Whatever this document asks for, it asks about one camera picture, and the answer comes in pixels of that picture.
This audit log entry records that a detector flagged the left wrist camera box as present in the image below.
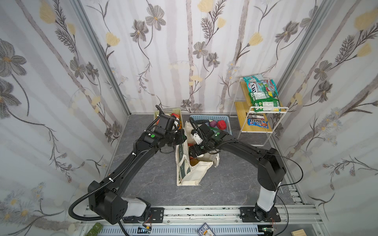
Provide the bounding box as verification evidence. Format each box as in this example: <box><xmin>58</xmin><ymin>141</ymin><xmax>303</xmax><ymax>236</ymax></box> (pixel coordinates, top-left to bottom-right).
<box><xmin>155</xmin><ymin>115</ymin><xmax>178</xmax><ymax>135</ymax></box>

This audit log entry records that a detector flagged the green plastic fruit basket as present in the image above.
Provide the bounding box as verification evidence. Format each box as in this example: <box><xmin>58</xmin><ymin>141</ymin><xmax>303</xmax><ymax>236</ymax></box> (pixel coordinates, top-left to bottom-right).
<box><xmin>153</xmin><ymin>108</ymin><xmax>183</xmax><ymax>129</ymax></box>

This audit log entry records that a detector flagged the green skittles candy bag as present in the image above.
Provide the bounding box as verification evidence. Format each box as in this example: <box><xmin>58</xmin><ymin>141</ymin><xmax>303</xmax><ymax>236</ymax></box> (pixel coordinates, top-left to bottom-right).
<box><xmin>243</xmin><ymin>74</ymin><xmax>281</xmax><ymax>112</ymax></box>

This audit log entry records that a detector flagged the blue plastic vegetable basket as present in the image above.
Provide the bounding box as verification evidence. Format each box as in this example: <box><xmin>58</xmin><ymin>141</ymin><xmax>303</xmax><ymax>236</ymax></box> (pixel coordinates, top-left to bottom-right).
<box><xmin>188</xmin><ymin>114</ymin><xmax>233</xmax><ymax>136</ymax></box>

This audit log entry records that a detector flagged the white wire wooden shelf rack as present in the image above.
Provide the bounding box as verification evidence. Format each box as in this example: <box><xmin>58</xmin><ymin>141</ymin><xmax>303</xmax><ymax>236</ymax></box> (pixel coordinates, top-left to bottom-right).
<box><xmin>229</xmin><ymin>77</ymin><xmax>289</xmax><ymax>147</ymax></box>

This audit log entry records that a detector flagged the purple onion toy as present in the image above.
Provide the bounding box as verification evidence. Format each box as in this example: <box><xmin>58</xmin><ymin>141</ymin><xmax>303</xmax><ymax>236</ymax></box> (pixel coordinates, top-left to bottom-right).
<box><xmin>209</xmin><ymin>121</ymin><xmax>217</xmax><ymax>127</ymax></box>

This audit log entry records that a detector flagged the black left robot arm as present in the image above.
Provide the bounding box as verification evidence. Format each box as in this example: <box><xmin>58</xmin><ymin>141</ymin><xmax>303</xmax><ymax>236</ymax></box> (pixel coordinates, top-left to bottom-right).
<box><xmin>68</xmin><ymin>108</ymin><xmax>187</xmax><ymax>225</ymax></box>

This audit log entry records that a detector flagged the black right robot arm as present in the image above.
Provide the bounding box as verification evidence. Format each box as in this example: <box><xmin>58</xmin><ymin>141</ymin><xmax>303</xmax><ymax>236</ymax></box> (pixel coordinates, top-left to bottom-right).
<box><xmin>189</xmin><ymin>117</ymin><xmax>286</xmax><ymax>221</ymax></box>

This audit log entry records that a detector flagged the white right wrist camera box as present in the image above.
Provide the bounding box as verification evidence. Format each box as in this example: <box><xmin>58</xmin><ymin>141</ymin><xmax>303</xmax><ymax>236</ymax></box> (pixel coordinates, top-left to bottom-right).
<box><xmin>192</xmin><ymin>133</ymin><xmax>203</xmax><ymax>145</ymax></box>

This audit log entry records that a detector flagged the blue m&m candy packet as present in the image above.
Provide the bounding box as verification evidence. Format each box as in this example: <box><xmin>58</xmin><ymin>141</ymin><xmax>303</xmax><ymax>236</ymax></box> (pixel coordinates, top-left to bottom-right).
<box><xmin>247</xmin><ymin>114</ymin><xmax>269</xmax><ymax>129</ymax></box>

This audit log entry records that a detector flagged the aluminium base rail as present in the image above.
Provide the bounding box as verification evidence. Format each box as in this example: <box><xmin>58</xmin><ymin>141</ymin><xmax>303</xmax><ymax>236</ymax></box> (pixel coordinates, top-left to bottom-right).
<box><xmin>78</xmin><ymin>205</ymin><xmax>325</xmax><ymax>236</ymax></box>

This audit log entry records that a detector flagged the red pepper toy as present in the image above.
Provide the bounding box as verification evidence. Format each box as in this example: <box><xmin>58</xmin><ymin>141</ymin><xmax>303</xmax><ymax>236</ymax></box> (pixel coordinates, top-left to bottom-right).
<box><xmin>217</xmin><ymin>120</ymin><xmax>227</xmax><ymax>130</ymax></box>

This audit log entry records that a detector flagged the cream floral tote bag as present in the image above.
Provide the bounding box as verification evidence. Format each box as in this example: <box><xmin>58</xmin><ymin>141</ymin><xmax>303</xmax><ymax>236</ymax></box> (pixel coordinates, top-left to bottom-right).
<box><xmin>175</xmin><ymin>122</ymin><xmax>220</xmax><ymax>186</ymax></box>

